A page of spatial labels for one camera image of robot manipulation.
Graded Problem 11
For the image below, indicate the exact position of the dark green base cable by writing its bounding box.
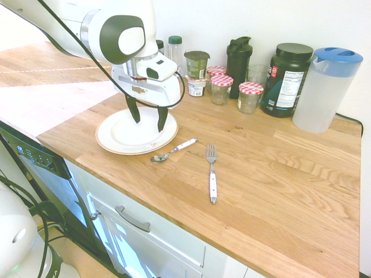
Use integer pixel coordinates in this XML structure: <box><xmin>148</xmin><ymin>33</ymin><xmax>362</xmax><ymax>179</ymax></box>
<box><xmin>28</xmin><ymin>200</ymin><xmax>67</xmax><ymax>233</ymax></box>

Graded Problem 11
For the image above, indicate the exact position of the glass jar red checkered lid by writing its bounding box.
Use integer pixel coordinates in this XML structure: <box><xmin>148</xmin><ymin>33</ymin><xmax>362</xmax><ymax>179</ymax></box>
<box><xmin>209</xmin><ymin>75</ymin><xmax>235</xmax><ymax>106</ymax></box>
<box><xmin>237</xmin><ymin>81</ymin><xmax>265</xmax><ymax>115</ymax></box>
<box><xmin>206</xmin><ymin>65</ymin><xmax>228</xmax><ymax>94</ymax></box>

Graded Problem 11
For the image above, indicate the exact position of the black protein powder tub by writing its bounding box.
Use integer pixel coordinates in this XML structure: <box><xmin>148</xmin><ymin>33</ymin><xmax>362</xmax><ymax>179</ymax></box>
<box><xmin>260</xmin><ymin>42</ymin><xmax>315</xmax><ymax>119</ymax></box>

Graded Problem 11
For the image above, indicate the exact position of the clear bottle with green cap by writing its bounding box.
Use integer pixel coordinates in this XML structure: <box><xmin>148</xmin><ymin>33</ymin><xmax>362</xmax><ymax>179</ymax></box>
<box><xmin>167</xmin><ymin>35</ymin><xmax>184</xmax><ymax>74</ymax></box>

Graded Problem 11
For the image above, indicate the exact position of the short clear drinking glass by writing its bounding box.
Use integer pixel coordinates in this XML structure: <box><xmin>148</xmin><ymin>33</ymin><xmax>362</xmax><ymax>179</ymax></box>
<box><xmin>246</xmin><ymin>64</ymin><xmax>271</xmax><ymax>88</ymax></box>

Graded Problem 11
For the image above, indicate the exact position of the black dishwasher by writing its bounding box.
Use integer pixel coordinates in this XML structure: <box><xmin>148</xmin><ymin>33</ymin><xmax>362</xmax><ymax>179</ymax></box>
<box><xmin>0</xmin><ymin>120</ymin><xmax>117</xmax><ymax>273</ymax></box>

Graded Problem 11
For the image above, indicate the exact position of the red white yogurt cup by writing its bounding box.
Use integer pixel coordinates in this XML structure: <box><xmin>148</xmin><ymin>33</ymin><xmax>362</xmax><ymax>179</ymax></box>
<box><xmin>186</xmin><ymin>76</ymin><xmax>208</xmax><ymax>97</ymax></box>

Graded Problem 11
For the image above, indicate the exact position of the green yogurt cup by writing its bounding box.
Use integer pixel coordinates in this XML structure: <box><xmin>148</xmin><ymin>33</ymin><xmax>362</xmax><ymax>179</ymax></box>
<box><xmin>183</xmin><ymin>50</ymin><xmax>211</xmax><ymax>80</ymax></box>

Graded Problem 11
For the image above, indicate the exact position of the spoon with white handle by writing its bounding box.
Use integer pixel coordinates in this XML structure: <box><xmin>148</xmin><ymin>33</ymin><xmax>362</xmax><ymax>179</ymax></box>
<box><xmin>150</xmin><ymin>137</ymin><xmax>198</xmax><ymax>165</ymax></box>

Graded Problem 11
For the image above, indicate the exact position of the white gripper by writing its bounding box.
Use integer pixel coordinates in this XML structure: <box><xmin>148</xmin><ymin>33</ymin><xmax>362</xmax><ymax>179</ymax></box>
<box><xmin>111</xmin><ymin>64</ymin><xmax>183</xmax><ymax>134</ymax></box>

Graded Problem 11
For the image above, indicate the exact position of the translucent pitcher with blue lid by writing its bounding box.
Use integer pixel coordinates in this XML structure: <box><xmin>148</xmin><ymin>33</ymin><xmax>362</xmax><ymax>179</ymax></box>
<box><xmin>292</xmin><ymin>47</ymin><xmax>364</xmax><ymax>134</ymax></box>

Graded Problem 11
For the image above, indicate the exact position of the dark shaker bottle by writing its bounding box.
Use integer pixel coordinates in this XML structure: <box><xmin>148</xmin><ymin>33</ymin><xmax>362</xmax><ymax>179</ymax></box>
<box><xmin>225</xmin><ymin>36</ymin><xmax>253</xmax><ymax>100</ymax></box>

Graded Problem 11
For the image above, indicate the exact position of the metal drawer handle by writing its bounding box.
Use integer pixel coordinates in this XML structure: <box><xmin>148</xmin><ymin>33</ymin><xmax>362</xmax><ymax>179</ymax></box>
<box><xmin>114</xmin><ymin>205</ymin><xmax>152</xmax><ymax>233</ymax></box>

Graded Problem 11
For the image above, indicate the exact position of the white plate with gold rim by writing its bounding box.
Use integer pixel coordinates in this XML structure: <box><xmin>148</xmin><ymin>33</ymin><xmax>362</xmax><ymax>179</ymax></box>
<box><xmin>95</xmin><ymin>107</ymin><xmax>179</xmax><ymax>156</ymax></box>

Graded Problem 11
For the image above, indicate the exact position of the fork with white handle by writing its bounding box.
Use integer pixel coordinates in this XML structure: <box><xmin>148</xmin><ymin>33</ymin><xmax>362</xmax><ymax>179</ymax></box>
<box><xmin>206</xmin><ymin>143</ymin><xmax>219</xmax><ymax>205</ymax></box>

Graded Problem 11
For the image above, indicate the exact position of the wrist camera box with mount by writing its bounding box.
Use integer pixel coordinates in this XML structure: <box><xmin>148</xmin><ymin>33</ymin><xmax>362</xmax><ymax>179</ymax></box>
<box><xmin>135</xmin><ymin>54</ymin><xmax>179</xmax><ymax>82</ymax></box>

